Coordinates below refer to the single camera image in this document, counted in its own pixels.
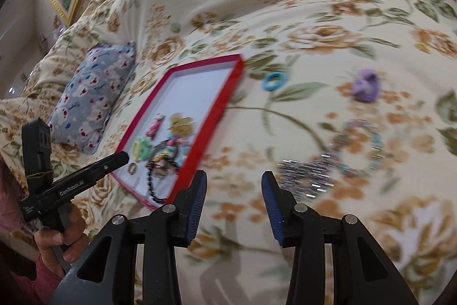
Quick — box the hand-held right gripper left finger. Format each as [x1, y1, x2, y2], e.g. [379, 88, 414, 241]
[48, 169, 208, 305]

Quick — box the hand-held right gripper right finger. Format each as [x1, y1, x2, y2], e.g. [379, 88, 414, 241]
[260, 170, 415, 305]

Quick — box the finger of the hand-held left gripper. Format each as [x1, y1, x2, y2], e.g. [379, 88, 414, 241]
[84, 151, 129, 181]

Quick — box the mint hair tie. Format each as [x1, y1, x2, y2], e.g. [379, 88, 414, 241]
[136, 136, 153, 159]

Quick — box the silver chain necklace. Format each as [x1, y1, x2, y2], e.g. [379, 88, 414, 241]
[278, 155, 338, 200]

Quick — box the black bead bracelet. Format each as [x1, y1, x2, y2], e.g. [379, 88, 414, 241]
[146, 166, 168, 204]

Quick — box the wristwatch with metal band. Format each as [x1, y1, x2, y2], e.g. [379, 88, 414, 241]
[145, 148, 183, 172]

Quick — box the pink hair clip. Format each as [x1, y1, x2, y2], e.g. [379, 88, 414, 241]
[148, 115, 165, 138]

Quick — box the colourful chunky bead bracelet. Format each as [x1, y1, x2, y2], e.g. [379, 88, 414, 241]
[162, 135, 190, 163]

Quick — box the gold hair claw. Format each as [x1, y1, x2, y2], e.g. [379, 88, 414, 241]
[169, 113, 195, 139]

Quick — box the red jewelry tray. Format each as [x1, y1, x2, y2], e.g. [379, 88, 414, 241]
[110, 54, 246, 211]

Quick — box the person's left forearm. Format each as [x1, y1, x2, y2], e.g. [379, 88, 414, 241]
[7, 253, 63, 305]

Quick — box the person's left hand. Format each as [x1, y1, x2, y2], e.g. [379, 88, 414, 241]
[34, 205, 86, 284]

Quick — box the grey bear print pillow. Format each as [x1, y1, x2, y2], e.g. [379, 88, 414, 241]
[48, 41, 138, 156]

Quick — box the floral blanket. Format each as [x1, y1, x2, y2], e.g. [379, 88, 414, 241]
[0, 0, 457, 305]

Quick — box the pastel crystal bead bracelet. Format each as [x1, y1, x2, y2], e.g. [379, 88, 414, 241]
[328, 119, 384, 177]

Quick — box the blue hair tie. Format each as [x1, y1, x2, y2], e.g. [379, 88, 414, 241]
[262, 73, 286, 92]

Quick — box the purple hair tie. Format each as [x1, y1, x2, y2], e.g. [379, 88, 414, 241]
[350, 68, 382, 103]

